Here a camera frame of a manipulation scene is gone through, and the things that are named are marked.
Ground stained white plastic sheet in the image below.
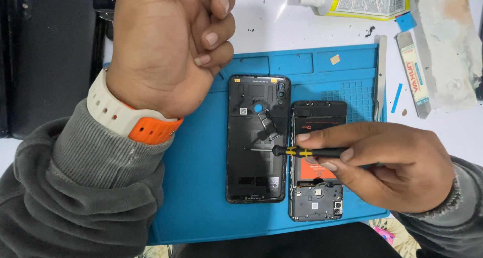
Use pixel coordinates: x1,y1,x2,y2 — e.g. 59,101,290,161
409,0,483,114

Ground white and orange wristwatch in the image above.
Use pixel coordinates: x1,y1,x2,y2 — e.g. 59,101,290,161
86,67,185,145

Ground opened black smartphone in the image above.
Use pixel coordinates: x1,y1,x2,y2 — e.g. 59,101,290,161
288,100,348,223

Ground black phone back cover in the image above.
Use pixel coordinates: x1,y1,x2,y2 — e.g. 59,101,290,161
226,74,292,204

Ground black and yellow precision screwdriver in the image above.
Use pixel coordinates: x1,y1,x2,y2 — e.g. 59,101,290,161
244,144,349,160

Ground yellow and white glue tube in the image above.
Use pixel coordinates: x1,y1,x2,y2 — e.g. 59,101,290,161
299,0,411,22

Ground silver metal tweezers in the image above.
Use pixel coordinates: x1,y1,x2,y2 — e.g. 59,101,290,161
373,35,388,123

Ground blue plastic strip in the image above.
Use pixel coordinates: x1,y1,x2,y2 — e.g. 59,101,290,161
390,83,404,114

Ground person's right hand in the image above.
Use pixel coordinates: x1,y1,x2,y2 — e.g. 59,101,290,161
295,122,456,213

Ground blue silicone repair mat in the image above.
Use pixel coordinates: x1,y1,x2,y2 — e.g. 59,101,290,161
103,43,390,246

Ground metal sim card tray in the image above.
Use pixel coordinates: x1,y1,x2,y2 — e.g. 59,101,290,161
257,109,282,141

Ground black padded case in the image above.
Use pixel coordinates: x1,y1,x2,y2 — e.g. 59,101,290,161
0,0,107,140

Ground colourful patterned cloth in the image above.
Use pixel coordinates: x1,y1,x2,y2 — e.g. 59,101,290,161
368,217,422,258

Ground blue plastic square piece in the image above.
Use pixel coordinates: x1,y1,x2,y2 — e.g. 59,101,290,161
395,11,418,33

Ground person's black trousers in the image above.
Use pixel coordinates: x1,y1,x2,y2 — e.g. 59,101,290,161
174,222,402,258

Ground orange phone battery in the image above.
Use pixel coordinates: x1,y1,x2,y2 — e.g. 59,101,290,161
294,116,347,182

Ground metal pry tool with label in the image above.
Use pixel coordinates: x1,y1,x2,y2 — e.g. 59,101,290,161
395,31,432,120

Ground person's left hand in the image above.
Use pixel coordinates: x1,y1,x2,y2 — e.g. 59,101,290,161
106,0,237,120

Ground black device with strap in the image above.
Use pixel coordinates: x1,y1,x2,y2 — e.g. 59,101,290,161
92,0,122,42

